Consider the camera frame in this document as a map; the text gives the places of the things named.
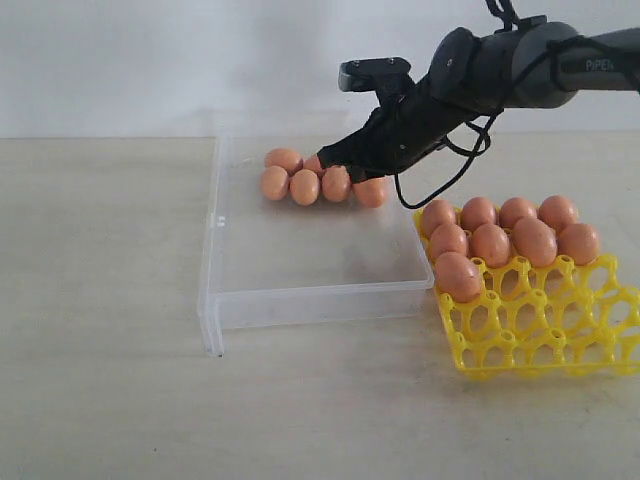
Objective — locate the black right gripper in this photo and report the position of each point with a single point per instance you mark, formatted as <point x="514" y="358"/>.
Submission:
<point x="395" y="139"/>

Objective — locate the clear plastic storage box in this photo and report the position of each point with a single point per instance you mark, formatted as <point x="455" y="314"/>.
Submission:
<point x="268" y="263"/>

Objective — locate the yellow plastic egg tray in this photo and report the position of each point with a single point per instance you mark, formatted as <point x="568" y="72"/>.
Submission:
<point x="529" y="321"/>

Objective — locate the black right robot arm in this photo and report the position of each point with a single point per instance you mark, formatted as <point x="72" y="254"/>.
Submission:
<point x="540" y="65"/>

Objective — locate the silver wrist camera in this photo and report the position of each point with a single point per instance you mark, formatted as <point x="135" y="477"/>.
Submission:
<point x="363" y="75"/>

